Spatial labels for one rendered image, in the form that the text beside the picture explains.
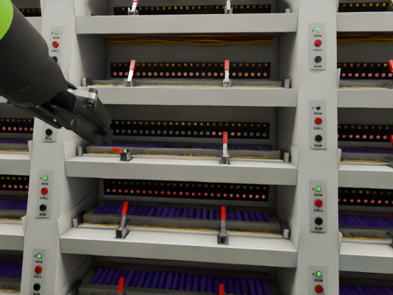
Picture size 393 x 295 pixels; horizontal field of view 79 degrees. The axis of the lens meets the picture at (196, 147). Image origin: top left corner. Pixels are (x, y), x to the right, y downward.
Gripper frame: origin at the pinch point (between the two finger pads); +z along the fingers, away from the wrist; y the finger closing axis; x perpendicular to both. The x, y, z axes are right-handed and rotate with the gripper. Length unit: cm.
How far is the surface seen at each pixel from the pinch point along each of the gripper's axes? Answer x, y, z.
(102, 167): -3.0, -5.6, 17.2
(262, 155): 3.1, 37.3, 22.7
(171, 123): 15.3, 9.3, 29.0
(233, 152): 3.7, 29.1, 22.1
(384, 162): 2, 70, 23
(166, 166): -2.3, 11.4, 16.8
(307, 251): -21, 47, 22
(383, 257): -21, 64, 22
